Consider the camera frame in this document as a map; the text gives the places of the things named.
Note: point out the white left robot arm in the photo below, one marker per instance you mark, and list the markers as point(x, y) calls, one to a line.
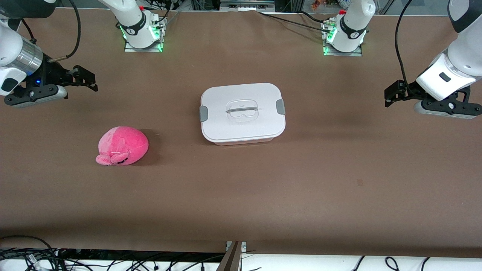
point(463, 49)

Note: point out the brown table cover sheet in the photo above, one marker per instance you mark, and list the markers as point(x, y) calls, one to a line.
point(241, 195)

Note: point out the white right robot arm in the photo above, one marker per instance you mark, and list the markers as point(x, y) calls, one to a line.
point(9, 45)

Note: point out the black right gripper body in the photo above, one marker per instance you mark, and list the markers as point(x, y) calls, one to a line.
point(51, 72)

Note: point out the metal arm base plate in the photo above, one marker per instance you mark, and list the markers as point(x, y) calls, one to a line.
point(130, 48)
point(356, 54)

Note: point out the translucent pink plastic box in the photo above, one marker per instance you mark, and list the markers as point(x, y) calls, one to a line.
point(244, 143)

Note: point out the white box lid grey latches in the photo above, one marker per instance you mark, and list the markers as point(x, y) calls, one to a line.
point(241, 128)

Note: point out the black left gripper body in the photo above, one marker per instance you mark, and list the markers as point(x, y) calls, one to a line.
point(409, 90)

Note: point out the grey device on shelf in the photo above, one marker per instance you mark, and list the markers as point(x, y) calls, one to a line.
point(246, 4)

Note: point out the colourful small items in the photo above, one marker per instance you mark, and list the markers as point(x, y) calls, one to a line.
point(325, 3)

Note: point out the pink plush toy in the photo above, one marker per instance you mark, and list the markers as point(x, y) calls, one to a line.
point(124, 143)

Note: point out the table frame beam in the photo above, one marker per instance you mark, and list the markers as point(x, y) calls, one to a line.
point(233, 259)

